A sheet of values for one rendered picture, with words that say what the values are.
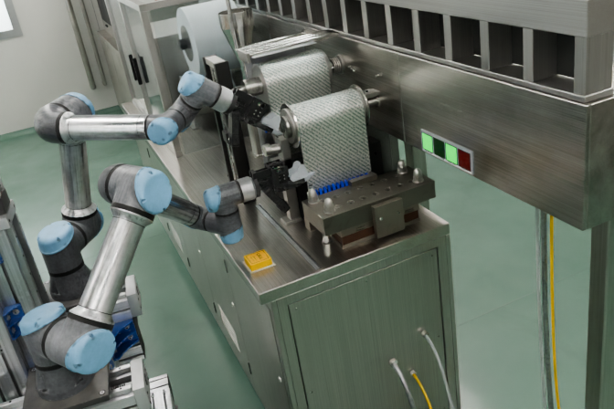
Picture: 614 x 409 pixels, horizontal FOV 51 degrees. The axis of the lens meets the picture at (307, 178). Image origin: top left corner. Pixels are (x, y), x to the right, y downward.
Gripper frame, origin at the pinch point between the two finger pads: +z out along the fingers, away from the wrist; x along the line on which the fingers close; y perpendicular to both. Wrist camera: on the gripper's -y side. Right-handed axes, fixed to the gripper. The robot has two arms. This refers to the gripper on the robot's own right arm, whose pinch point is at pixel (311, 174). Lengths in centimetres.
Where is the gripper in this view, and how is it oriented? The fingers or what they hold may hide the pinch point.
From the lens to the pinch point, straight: 207.5
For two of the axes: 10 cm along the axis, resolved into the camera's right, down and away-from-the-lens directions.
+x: -4.1, -3.2, 8.6
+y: -1.5, -9.0, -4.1
